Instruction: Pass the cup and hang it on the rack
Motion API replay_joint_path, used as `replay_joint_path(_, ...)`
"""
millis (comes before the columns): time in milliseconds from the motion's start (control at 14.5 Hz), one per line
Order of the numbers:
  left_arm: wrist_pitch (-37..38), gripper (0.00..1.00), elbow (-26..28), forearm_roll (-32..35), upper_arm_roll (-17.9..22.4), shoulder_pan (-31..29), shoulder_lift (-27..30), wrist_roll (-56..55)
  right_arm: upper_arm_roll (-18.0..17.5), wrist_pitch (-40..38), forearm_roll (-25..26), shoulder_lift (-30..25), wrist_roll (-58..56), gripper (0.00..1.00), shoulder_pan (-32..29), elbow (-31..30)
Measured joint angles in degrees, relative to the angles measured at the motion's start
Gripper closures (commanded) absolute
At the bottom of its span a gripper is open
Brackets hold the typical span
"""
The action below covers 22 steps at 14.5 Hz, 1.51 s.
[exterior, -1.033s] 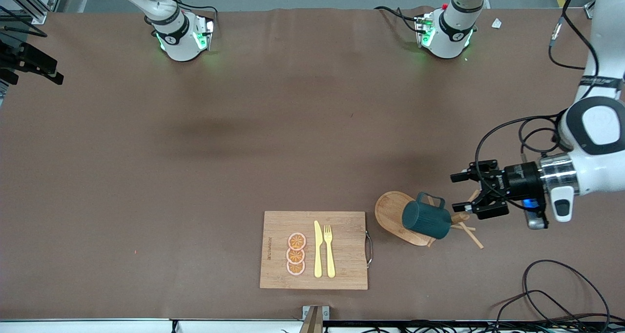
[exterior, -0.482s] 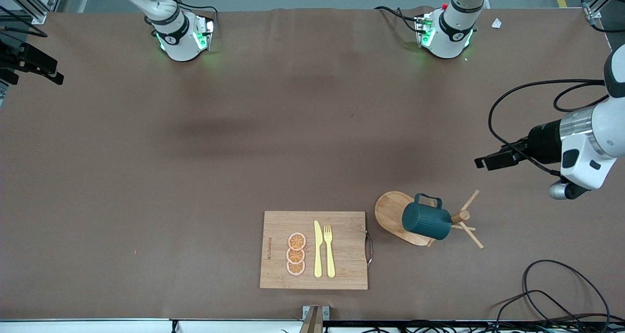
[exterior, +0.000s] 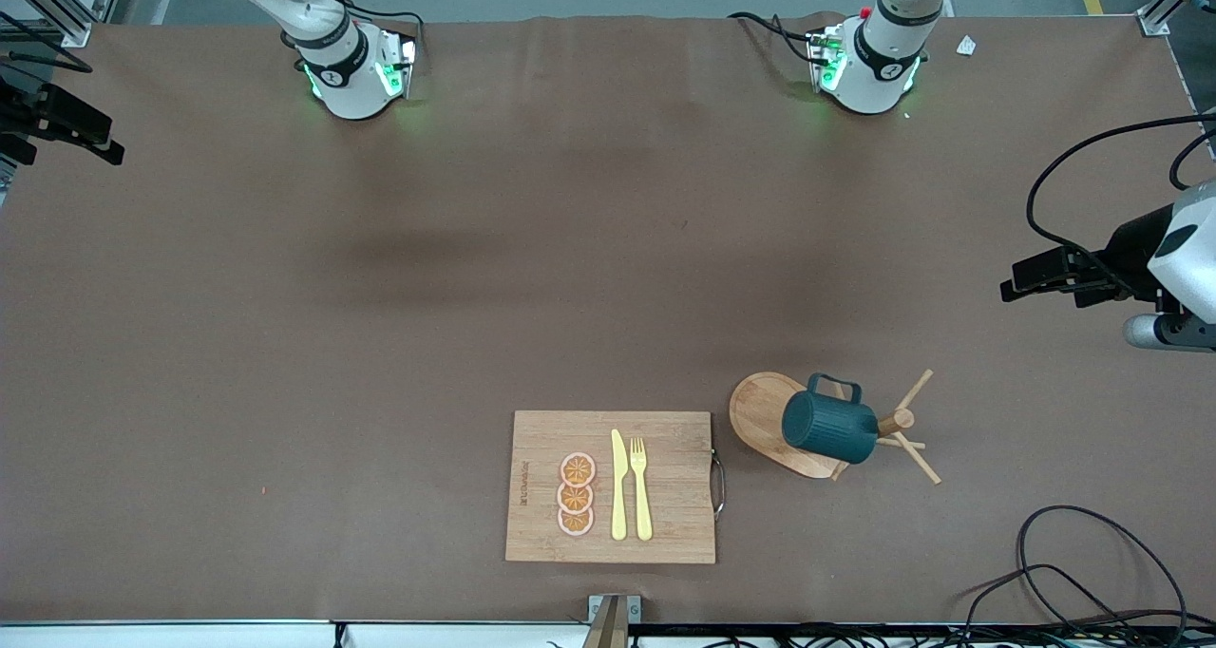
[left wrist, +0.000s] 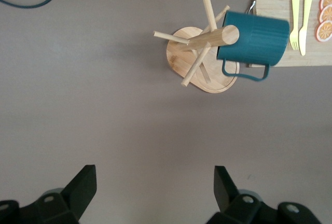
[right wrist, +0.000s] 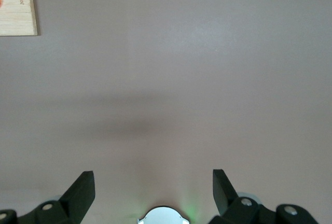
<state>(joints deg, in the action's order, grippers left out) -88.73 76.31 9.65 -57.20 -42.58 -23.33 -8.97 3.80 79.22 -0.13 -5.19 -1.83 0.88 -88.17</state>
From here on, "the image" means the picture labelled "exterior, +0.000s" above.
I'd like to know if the black right arm base cable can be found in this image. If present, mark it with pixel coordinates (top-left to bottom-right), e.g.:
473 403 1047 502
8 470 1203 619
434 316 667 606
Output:
296 0 426 60

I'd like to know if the wooden mug rack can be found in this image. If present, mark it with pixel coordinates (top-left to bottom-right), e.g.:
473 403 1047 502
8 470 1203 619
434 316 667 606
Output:
729 370 943 486

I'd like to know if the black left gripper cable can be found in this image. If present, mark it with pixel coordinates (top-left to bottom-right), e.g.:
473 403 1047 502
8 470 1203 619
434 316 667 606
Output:
1026 113 1216 293

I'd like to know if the yellow plastic fork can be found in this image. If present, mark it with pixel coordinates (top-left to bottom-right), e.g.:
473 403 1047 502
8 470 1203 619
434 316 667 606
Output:
629 436 655 543

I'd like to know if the yellow plastic knife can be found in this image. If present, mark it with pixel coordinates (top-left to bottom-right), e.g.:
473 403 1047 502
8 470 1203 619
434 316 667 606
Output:
610 429 629 542

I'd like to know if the wooden cutting board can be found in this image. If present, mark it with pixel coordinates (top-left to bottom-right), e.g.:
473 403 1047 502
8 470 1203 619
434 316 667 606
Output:
504 410 727 565

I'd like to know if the black left arm base cable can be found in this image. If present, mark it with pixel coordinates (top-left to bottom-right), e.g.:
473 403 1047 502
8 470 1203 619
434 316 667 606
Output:
729 11 827 66

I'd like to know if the black thin floor cable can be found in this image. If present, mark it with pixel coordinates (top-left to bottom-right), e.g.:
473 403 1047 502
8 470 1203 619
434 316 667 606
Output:
950 562 1150 648

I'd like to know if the metal table edge bracket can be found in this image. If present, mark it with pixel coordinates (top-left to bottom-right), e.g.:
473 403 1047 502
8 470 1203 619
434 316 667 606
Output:
581 594 642 648

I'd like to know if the dark green ribbed cup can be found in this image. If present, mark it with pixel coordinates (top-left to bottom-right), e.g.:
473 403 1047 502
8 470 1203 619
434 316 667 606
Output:
781 372 880 466

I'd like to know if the black arm base cable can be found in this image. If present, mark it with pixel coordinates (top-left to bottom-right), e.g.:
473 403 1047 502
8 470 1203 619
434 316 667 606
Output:
729 11 827 66
296 0 426 60

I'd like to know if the black looped floor cable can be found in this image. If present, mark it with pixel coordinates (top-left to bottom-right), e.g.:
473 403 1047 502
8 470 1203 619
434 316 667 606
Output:
1015 505 1190 635

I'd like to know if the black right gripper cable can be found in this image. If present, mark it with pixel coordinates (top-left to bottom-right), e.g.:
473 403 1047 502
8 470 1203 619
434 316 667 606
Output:
0 11 94 75

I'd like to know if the aluminium frame post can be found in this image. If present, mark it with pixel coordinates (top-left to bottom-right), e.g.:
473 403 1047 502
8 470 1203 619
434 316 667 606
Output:
1140 0 1216 37
0 0 129 48

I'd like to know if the brown table cover sheet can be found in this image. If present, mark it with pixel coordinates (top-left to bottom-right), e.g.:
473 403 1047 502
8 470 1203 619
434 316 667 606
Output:
0 11 1216 626

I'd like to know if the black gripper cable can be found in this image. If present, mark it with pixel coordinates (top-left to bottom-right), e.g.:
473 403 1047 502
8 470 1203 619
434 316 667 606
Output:
0 11 94 75
1026 113 1216 293

